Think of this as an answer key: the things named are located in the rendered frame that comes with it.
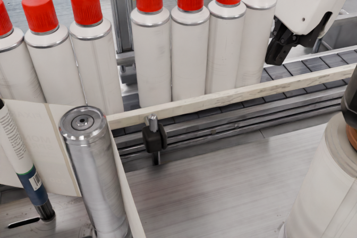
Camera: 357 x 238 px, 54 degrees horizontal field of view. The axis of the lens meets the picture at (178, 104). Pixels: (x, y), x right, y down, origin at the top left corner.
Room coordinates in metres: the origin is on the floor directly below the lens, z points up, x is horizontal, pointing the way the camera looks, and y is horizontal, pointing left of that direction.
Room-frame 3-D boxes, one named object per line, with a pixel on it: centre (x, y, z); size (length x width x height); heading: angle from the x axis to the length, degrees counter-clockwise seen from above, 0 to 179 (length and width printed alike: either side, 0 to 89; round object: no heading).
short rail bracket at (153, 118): (0.32, 0.03, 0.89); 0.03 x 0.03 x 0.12; 17
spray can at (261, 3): (0.46, -0.11, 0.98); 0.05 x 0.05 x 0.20
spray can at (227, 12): (0.43, -0.06, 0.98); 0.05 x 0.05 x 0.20
